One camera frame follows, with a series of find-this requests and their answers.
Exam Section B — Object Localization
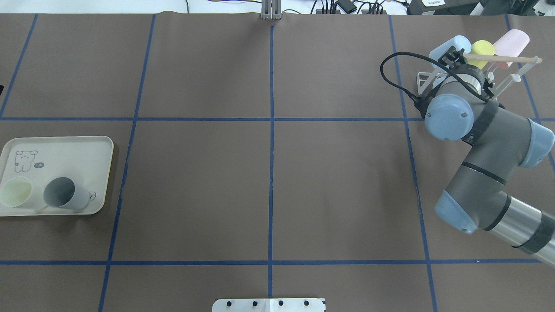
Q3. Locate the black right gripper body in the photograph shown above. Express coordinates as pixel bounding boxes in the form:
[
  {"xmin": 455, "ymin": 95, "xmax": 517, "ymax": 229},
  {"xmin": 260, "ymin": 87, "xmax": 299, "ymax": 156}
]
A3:
[{"xmin": 438, "ymin": 45, "xmax": 494, "ymax": 102}]

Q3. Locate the light blue plastic cup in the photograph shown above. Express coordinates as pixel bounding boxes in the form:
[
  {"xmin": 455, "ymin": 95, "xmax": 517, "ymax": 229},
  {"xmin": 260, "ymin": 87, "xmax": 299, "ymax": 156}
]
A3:
[{"xmin": 428, "ymin": 35, "xmax": 472, "ymax": 87}]

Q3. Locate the yellow-green plastic cup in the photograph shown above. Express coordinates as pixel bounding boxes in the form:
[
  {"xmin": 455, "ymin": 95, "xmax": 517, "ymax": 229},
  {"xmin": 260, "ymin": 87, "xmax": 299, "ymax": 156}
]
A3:
[{"xmin": 467, "ymin": 40, "xmax": 495, "ymax": 70}]

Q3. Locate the pink plastic cup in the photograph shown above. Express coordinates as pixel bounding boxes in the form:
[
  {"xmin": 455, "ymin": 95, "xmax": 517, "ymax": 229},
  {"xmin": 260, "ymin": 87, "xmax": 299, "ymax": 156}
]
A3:
[{"xmin": 493, "ymin": 29, "xmax": 530, "ymax": 57}]

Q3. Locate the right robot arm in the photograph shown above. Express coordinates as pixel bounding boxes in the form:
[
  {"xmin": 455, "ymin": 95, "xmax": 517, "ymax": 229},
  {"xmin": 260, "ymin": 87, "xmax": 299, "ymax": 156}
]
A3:
[{"xmin": 422, "ymin": 46, "xmax": 554, "ymax": 265}]

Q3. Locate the grey plastic cup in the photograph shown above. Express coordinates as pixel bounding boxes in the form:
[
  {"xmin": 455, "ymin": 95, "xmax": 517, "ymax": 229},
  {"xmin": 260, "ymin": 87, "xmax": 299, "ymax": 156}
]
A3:
[{"xmin": 43, "ymin": 176, "xmax": 91, "ymax": 211}]

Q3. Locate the pale yellow plastic cup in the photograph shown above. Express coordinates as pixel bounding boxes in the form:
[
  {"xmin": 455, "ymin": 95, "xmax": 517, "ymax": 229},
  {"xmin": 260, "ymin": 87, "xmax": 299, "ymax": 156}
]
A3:
[{"xmin": 0, "ymin": 176, "xmax": 47, "ymax": 209}]

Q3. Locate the black box with label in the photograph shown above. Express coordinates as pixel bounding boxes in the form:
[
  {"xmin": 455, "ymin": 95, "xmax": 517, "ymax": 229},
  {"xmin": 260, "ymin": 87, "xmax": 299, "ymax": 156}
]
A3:
[{"xmin": 407, "ymin": 0, "xmax": 480, "ymax": 16}]

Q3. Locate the cream plastic tray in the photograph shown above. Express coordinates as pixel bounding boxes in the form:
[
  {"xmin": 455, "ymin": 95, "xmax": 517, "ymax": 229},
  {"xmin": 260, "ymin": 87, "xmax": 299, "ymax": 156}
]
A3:
[{"xmin": 0, "ymin": 136, "xmax": 114, "ymax": 217}]

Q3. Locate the white wire cup rack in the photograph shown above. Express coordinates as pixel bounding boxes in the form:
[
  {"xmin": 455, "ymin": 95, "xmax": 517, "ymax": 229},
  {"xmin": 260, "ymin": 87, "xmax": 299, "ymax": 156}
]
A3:
[{"xmin": 417, "ymin": 49, "xmax": 542, "ymax": 100}]

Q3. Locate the aluminium frame post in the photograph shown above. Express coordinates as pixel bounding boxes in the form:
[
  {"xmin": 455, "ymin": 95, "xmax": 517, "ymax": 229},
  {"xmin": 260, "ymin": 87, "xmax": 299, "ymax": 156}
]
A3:
[{"xmin": 260, "ymin": 0, "xmax": 283, "ymax": 20}]

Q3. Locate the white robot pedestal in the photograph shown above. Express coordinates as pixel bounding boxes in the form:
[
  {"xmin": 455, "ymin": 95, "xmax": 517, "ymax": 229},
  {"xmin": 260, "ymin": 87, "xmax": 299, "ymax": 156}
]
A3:
[{"xmin": 212, "ymin": 298, "xmax": 326, "ymax": 312}]

